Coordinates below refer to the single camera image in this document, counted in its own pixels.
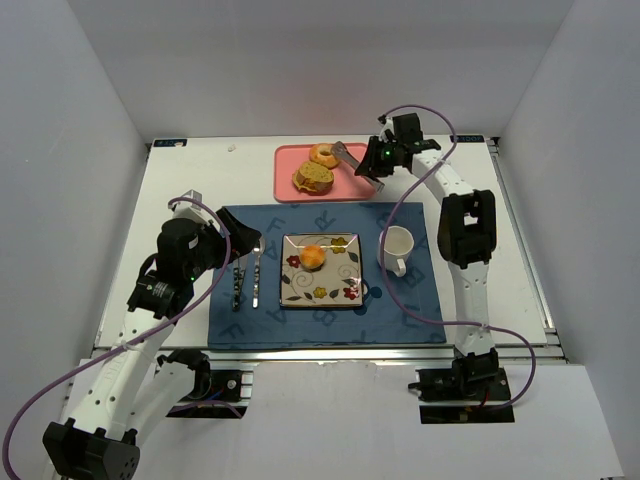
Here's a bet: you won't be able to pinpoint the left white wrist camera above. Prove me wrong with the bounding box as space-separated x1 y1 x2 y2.
168 189 218 228

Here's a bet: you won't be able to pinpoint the blue letter placemat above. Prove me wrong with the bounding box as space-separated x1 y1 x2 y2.
208 202 446 351

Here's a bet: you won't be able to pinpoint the sandwich bread loaf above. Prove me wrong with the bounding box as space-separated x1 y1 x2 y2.
292 161 335 195

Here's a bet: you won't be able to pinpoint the pink serving tray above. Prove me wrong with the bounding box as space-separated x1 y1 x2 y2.
273 144 376 203

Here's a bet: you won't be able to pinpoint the patterned handle spoon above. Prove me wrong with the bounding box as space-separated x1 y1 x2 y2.
252 236 266 309

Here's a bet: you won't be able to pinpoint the floral square plate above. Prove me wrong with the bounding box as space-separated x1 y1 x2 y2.
279 233 364 309

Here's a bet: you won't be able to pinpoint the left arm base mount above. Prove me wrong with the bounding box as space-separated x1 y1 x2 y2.
154 349 253 419

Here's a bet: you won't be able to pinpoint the patterned handle fork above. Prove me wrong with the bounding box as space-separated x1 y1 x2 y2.
231 260 245 312

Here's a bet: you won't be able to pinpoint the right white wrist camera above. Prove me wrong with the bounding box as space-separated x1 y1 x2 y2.
378 115 395 143

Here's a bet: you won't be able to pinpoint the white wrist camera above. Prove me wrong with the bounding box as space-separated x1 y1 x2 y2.
168 189 218 228
378 115 395 143

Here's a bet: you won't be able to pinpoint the small round bread roll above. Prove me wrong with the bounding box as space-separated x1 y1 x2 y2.
299 245 326 271

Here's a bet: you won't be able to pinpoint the aluminium frame rail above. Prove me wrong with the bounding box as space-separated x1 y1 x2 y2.
94 344 566 366

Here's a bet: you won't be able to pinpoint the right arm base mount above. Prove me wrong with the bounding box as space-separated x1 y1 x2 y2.
408 368 515 425

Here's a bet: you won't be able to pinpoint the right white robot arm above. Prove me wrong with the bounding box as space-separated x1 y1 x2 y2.
355 113 499 377

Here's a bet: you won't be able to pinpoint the ring bagel bread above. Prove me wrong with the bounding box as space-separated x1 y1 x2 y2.
309 143 340 170

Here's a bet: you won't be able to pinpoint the metal serving tongs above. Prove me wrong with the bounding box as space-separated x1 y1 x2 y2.
331 141 385 193

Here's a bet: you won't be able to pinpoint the white ceramic mug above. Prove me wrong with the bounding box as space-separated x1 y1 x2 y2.
376 226 414 278

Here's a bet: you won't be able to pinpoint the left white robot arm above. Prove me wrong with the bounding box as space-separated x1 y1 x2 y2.
43 208 260 479

